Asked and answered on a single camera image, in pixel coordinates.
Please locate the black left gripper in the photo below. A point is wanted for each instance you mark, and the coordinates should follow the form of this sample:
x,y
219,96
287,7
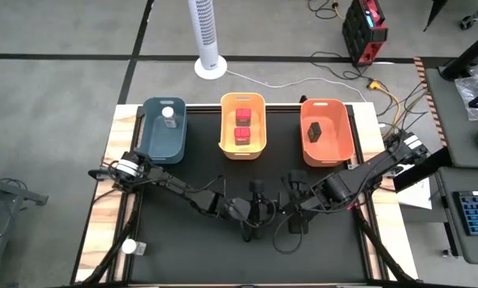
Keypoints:
x,y
265,212

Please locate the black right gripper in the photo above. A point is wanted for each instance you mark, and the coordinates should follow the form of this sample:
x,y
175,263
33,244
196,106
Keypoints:
x,y
299,202

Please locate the green spice tin black lid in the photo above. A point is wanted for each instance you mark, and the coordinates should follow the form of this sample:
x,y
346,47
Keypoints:
x,y
314,132

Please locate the clear spice jar white cap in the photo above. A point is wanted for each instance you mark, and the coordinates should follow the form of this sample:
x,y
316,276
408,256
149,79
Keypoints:
x,y
168,113
129,246

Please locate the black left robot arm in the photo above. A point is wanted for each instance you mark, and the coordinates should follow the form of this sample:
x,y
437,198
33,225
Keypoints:
x,y
175,186

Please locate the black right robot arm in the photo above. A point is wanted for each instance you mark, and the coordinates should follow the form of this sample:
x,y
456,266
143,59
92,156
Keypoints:
x,y
363,176

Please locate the orange plastic bin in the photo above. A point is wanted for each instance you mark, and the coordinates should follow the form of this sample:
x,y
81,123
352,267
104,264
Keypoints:
x,y
335,148

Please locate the yellow plastic bin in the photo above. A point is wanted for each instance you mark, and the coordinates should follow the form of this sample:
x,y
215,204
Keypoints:
x,y
228,132

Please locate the small black clamp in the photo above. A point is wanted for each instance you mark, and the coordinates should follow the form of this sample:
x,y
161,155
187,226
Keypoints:
x,y
304,100

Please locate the blue plastic bin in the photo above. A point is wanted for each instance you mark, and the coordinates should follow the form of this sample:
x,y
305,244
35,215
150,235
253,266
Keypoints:
x,y
159,144

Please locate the white paper sheet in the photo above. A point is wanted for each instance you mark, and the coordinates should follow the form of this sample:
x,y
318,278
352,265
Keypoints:
x,y
417,198

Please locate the striped hazard tape strip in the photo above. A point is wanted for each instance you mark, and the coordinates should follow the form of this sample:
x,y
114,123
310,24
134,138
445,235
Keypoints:
x,y
423,76

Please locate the white tower fan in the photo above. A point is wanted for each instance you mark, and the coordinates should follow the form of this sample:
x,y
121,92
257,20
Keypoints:
x,y
207,36

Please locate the red and black equipment case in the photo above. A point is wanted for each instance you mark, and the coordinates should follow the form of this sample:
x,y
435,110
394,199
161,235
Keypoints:
x,y
361,32

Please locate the clear plastic bag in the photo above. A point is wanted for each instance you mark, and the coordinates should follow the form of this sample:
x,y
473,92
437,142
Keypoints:
x,y
468,86

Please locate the grey metal stand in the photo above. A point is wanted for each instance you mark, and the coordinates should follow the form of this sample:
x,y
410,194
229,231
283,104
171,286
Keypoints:
x,y
23,195

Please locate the black tripod leg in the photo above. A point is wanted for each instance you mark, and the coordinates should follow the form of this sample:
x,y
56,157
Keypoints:
x,y
436,10

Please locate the black chair caster leg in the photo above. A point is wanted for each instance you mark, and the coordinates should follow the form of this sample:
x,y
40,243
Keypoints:
x,y
467,22

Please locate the black table frame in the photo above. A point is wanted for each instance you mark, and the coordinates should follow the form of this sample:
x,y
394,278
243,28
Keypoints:
x,y
199,108

